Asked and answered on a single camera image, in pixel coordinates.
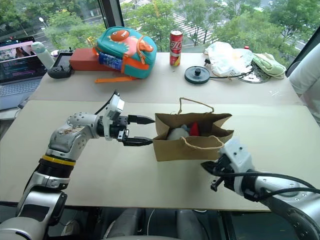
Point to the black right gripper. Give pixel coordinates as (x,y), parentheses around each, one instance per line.
(223,167)

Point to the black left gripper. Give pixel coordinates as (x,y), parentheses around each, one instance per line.
(120,123)

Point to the grey item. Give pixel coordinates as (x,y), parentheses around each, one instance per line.
(176,133)

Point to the brown paper bag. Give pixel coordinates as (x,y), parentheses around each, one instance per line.
(180,150)

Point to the red item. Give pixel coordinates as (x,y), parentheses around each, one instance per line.
(195,130)

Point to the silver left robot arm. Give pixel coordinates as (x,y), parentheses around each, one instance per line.
(75,135)

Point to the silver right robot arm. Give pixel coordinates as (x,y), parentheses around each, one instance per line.
(302,200)

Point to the white crumpled plastic bag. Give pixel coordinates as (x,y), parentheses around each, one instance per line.
(225,57)

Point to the grey rounded shape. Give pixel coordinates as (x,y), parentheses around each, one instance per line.
(127,225)
(191,225)

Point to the black round kettle base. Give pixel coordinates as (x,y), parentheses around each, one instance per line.
(197,75)

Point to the teal dinosaur kids backpack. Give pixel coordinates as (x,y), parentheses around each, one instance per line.
(125,50)

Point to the red cardboard box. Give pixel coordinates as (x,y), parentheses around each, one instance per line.
(82,60)

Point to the red cola can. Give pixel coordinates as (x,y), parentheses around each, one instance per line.
(176,47)

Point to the black handheld remote controller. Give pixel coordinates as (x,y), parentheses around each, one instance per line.
(61,65)

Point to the round metal plate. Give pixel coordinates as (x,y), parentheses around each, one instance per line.
(255,77)

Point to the pale green water bottle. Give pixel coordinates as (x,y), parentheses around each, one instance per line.
(43,56)

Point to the light green cloth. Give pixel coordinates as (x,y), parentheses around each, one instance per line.
(267,66)

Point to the grey open laptop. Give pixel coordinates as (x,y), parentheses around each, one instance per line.
(17,82)

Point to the person in white shirt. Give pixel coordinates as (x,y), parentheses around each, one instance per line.
(307,75)

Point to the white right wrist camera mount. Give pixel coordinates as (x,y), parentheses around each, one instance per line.
(237,155)

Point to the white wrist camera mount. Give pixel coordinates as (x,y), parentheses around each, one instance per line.
(115,107)
(237,155)

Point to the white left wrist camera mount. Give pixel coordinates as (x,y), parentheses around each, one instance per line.
(115,107)

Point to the black window frame post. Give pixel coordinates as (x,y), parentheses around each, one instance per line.
(110,12)

